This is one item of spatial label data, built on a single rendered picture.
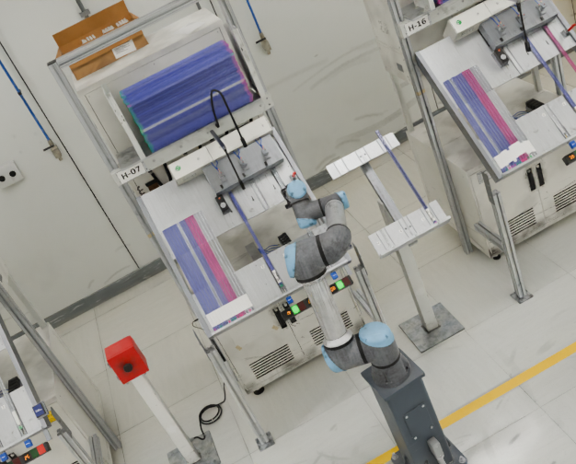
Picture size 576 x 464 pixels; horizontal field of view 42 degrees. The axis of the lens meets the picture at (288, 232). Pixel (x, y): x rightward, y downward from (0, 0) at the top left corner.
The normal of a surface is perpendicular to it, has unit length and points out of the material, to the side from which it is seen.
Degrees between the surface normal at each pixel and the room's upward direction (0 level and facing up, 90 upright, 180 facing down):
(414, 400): 90
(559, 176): 90
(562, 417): 0
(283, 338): 90
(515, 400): 0
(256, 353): 90
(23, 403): 47
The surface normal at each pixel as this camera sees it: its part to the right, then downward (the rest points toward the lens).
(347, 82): 0.32, 0.42
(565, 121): -0.03, -0.26
